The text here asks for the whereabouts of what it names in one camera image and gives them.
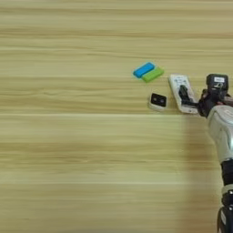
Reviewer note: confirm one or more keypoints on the white remote control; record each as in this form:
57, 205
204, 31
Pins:
176, 88

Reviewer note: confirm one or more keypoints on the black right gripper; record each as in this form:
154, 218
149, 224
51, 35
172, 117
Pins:
209, 101

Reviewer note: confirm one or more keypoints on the green rectangular block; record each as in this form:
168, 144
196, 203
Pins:
153, 74

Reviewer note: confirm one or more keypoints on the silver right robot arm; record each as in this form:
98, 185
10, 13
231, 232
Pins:
224, 130

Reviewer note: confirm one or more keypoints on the small black box white label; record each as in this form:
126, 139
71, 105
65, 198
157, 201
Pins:
217, 83

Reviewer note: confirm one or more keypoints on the small white device black face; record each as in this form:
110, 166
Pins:
157, 101

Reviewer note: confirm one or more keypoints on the blue rectangular block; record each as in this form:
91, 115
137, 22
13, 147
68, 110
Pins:
144, 69

